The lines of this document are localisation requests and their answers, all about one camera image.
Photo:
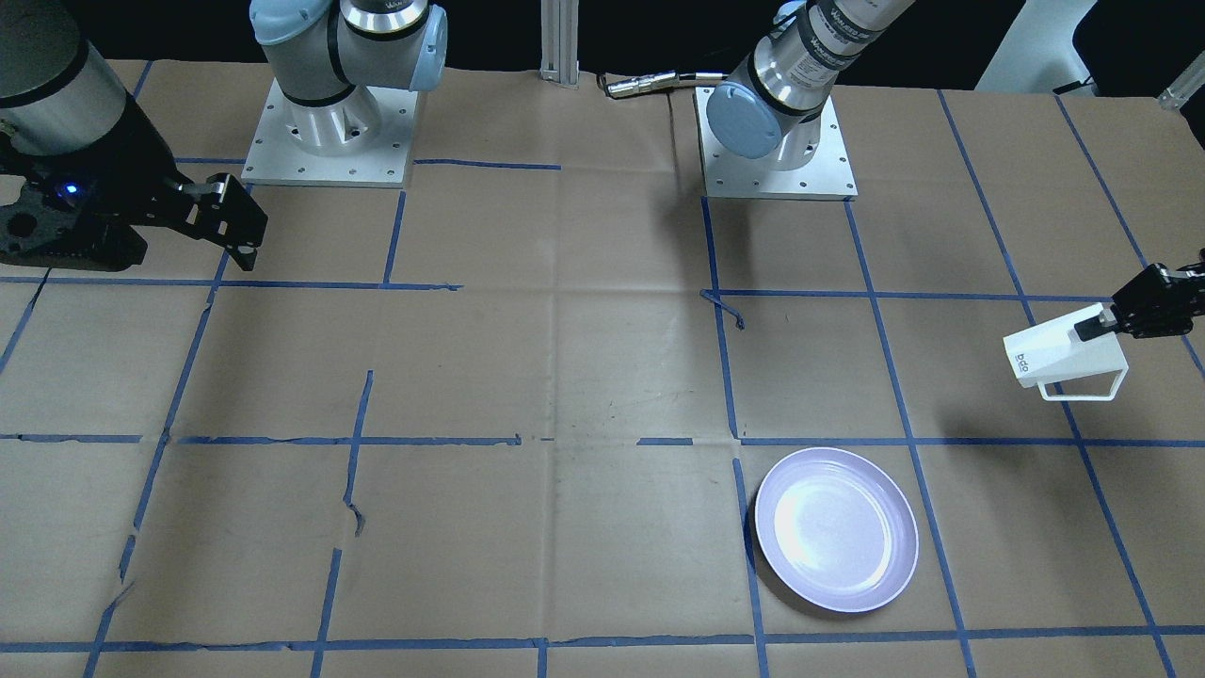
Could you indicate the silver cable connector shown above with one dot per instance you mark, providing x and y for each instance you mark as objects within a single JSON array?
[{"x": 629, "y": 87}]

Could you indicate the aluminium frame post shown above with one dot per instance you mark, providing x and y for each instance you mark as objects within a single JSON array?
[{"x": 558, "y": 39}]

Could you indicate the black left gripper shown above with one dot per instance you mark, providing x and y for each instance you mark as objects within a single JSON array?
[{"x": 1150, "y": 304}]

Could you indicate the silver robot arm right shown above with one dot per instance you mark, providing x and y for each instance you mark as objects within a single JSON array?
[{"x": 63, "y": 95}]

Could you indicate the lilac plate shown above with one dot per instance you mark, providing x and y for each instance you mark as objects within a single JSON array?
[{"x": 836, "y": 530}]

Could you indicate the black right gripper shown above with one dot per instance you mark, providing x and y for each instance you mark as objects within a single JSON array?
[{"x": 135, "y": 157}]

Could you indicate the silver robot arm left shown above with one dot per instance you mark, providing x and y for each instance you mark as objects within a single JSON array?
[{"x": 778, "y": 92}]

